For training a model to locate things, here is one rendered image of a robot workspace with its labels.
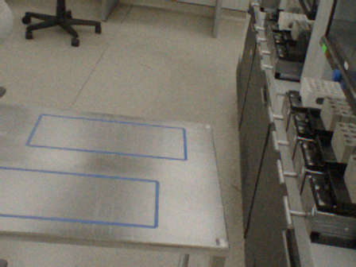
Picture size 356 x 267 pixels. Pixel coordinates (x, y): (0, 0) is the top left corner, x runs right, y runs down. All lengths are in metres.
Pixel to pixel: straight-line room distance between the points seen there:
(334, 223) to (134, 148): 0.45
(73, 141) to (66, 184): 0.16
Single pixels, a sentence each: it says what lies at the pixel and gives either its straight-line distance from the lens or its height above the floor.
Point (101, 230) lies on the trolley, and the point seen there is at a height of 0.82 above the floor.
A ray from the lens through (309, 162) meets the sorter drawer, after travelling 1.26.
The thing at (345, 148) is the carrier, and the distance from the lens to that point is 1.25.
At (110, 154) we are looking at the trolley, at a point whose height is 0.82.
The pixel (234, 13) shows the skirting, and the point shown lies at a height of 0.06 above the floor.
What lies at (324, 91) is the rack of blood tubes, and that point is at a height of 0.86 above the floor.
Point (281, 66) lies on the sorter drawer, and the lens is 1.89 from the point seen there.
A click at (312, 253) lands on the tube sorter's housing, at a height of 0.73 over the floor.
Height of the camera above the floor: 1.44
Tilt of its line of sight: 25 degrees down
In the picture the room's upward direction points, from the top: 8 degrees clockwise
